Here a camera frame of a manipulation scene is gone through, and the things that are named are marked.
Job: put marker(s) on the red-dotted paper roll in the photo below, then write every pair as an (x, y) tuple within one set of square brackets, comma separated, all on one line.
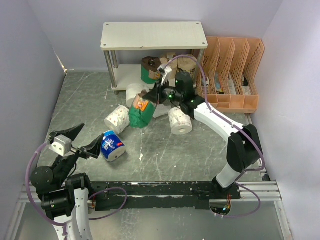
[(180, 123), (118, 120)]

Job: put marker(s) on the tan paper roll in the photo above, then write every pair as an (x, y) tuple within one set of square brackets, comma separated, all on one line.
[(188, 64)]

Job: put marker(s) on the red-dotted paper roll left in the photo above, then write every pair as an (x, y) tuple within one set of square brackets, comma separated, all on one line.
[(118, 120)]

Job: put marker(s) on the red-dotted paper roll right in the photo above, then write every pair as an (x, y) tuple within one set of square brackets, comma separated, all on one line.
[(180, 123)]

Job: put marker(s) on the white two-tier shelf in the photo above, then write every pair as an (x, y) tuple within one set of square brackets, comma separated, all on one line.
[(146, 36)]

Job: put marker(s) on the green roll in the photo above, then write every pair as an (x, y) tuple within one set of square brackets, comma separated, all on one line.
[(149, 69), (141, 111)]

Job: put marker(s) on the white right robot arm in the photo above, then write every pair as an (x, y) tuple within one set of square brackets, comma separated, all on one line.
[(243, 142)]

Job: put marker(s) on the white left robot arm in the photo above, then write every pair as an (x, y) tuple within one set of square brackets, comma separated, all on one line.
[(64, 196)]

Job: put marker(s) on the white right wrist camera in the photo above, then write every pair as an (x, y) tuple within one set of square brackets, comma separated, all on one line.
[(165, 71)]

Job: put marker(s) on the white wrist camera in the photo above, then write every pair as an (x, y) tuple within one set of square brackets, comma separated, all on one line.
[(165, 71), (61, 145)]

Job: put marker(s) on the orange plastic file organizer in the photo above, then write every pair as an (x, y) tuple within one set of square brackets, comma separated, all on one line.
[(230, 65)]

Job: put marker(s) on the blue wrapped tissue roll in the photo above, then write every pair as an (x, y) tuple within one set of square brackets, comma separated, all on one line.
[(112, 147)]

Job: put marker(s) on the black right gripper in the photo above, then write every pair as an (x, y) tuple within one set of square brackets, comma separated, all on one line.
[(155, 94)]

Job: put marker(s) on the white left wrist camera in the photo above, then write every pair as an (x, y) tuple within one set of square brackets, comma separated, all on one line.
[(61, 145)]

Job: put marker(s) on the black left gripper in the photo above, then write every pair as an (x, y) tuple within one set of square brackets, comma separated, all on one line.
[(91, 150)]

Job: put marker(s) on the tan roll with tail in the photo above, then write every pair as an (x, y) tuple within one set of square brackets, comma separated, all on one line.
[(165, 58)]

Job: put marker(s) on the plain white paper roll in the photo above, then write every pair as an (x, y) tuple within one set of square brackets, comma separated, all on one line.
[(133, 89)]

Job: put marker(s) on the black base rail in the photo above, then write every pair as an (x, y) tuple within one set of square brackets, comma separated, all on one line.
[(149, 195)]

